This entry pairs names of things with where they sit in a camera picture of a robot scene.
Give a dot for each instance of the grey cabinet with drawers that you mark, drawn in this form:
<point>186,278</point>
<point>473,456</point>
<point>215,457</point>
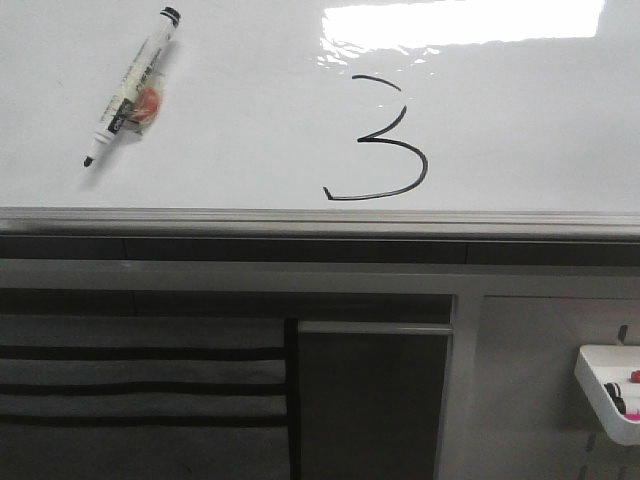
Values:
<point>202,370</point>

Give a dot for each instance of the white whiteboard with aluminium frame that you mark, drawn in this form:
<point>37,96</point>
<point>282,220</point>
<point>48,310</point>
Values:
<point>478,132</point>

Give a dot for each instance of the white black whiteboard marker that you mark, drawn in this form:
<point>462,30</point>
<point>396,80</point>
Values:
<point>131,86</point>

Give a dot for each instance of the black marker in tray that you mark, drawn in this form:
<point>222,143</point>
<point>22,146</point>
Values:
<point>614,392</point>

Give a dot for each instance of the white plastic tray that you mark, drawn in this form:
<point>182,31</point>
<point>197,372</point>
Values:
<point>600,364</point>

